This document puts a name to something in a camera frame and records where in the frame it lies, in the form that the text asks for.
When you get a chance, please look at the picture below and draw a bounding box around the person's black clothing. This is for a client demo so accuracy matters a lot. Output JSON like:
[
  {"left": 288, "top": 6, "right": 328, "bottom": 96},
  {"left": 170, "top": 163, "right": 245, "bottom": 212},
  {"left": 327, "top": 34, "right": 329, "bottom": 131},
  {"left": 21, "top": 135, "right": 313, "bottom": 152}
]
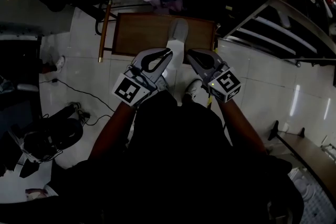
[{"left": 51, "top": 89, "right": 305, "bottom": 224}]

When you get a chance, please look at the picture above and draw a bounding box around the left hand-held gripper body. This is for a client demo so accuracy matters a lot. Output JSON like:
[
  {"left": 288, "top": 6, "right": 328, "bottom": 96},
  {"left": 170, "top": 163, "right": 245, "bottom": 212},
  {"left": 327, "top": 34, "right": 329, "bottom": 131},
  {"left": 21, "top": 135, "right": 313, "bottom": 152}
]
[{"left": 112, "top": 65, "right": 158, "bottom": 108}]

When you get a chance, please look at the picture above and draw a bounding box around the brown table with black legs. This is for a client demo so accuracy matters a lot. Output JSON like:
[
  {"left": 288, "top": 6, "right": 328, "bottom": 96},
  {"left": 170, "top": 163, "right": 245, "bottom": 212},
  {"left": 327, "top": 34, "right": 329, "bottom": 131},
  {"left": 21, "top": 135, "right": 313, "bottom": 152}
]
[{"left": 267, "top": 120, "right": 336, "bottom": 200}]

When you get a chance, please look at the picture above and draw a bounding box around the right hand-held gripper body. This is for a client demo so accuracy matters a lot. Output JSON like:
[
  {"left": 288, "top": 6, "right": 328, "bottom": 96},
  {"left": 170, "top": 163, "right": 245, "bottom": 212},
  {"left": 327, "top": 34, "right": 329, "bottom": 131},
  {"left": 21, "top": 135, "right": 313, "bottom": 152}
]
[{"left": 202, "top": 62, "right": 242, "bottom": 103}]

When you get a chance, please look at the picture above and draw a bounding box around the person's left forearm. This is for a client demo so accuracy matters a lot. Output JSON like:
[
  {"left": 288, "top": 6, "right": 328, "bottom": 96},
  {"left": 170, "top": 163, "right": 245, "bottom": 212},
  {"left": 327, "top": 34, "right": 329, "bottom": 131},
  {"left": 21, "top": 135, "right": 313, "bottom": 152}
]
[{"left": 89, "top": 101, "right": 137, "bottom": 161}]

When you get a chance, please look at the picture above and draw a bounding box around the metal shelf rack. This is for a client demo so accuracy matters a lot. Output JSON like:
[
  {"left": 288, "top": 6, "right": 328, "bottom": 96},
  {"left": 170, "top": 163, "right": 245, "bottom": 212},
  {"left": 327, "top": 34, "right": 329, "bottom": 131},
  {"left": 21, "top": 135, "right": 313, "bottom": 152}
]
[{"left": 194, "top": 0, "right": 336, "bottom": 68}]

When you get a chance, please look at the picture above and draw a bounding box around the low wooden table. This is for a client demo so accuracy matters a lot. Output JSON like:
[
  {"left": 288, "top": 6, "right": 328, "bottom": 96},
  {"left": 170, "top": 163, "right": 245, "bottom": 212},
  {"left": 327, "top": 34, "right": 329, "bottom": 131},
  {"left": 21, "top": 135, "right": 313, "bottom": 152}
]
[{"left": 112, "top": 12, "right": 217, "bottom": 64}]

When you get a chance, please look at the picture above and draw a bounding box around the white long spoon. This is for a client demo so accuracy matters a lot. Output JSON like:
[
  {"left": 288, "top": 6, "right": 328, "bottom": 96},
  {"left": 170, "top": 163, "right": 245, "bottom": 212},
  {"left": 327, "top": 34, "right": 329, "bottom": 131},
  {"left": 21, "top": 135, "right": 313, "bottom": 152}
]
[{"left": 322, "top": 0, "right": 333, "bottom": 19}]

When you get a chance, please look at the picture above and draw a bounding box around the patterned white mat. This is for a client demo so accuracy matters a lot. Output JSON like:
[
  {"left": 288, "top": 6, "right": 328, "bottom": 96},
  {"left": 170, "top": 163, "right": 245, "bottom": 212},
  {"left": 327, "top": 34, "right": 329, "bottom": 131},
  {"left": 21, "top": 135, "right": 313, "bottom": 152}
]
[{"left": 288, "top": 167, "right": 336, "bottom": 224}]

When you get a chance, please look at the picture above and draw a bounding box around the coiled black floor cable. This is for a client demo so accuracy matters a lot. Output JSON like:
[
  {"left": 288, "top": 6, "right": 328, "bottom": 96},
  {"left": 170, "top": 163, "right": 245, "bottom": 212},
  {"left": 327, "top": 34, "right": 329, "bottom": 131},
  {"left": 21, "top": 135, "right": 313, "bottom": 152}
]
[{"left": 68, "top": 102, "right": 113, "bottom": 126}]

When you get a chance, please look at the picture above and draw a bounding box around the white metal rack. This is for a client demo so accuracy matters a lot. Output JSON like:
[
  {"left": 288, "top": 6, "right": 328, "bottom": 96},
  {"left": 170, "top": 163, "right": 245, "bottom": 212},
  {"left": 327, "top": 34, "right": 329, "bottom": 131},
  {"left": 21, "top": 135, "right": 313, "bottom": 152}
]
[{"left": 320, "top": 143, "right": 336, "bottom": 163}]

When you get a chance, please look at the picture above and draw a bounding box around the long black floor cable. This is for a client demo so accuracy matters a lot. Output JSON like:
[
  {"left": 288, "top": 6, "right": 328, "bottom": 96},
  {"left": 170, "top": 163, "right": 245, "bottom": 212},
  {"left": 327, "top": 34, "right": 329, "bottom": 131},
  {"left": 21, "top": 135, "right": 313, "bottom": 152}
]
[{"left": 39, "top": 78, "right": 115, "bottom": 112}]

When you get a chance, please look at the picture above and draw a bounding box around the person's right forearm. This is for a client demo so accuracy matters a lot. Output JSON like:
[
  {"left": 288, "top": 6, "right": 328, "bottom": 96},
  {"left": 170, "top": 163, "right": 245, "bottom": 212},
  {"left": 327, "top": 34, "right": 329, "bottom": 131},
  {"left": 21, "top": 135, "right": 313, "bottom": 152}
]
[{"left": 216, "top": 98, "right": 268, "bottom": 157}]

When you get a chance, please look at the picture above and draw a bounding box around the stack of white plates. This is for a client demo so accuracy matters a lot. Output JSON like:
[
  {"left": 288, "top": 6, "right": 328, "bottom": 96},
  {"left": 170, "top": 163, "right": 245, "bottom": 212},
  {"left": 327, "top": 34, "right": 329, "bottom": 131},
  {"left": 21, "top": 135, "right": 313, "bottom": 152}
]
[{"left": 291, "top": 173, "right": 312, "bottom": 202}]

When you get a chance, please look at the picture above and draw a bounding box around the black cable bundle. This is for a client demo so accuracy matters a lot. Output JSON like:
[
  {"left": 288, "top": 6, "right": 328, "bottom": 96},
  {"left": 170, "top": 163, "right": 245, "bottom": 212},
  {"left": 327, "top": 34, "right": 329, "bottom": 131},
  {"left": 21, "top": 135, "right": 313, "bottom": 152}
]
[{"left": 23, "top": 104, "right": 85, "bottom": 163}]

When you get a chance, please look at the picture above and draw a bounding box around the grey padded armrest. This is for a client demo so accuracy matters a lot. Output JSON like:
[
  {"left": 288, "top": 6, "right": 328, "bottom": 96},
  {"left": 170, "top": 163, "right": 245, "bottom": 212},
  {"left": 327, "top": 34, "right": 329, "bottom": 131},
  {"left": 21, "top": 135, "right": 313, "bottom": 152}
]
[{"left": 17, "top": 83, "right": 40, "bottom": 92}]

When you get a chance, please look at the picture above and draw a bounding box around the grey quilted white slipper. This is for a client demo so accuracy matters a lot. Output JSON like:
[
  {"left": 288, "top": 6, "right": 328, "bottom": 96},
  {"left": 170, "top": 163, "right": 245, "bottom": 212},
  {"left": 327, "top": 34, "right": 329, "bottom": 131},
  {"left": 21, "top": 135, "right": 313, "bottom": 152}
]
[
  {"left": 165, "top": 17, "right": 190, "bottom": 73},
  {"left": 278, "top": 12, "right": 292, "bottom": 29}
]

